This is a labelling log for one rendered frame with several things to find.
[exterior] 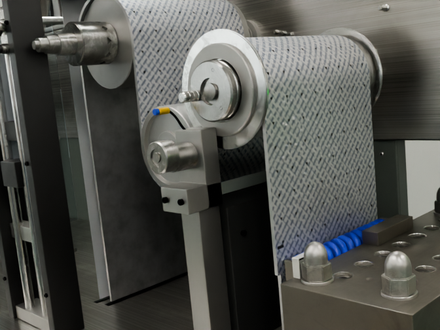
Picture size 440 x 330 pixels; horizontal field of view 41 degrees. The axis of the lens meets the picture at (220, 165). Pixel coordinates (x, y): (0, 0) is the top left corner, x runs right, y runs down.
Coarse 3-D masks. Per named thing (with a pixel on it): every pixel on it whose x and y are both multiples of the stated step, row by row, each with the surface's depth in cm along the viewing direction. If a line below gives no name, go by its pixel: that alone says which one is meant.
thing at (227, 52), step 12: (204, 48) 72; (216, 48) 71; (228, 48) 69; (204, 60) 72; (228, 60) 70; (240, 60) 68; (192, 72) 74; (240, 72) 68; (252, 72) 68; (252, 84) 68; (252, 96) 68; (192, 108) 76; (240, 108) 69; (252, 108) 68; (204, 120) 74; (228, 120) 71; (240, 120) 70; (216, 132) 73; (228, 132) 72
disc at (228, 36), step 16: (208, 32) 72; (224, 32) 70; (192, 48) 74; (240, 48) 68; (256, 64) 67; (256, 80) 68; (256, 96) 68; (192, 112) 76; (256, 112) 68; (256, 128) 69; (224, 144) 73; (240, 144) 71
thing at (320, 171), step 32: (288, 128) 72; (320, 128) 76; (352, 128) 81; (288, 160) 72; (320, 160) 76; (352, 160) 82; (288, 192) 72; (320, 192) 77; (352, 192) 82; (288, 224) 72; (320, 224) 77; (352, 224) 82; (288, 256) 72
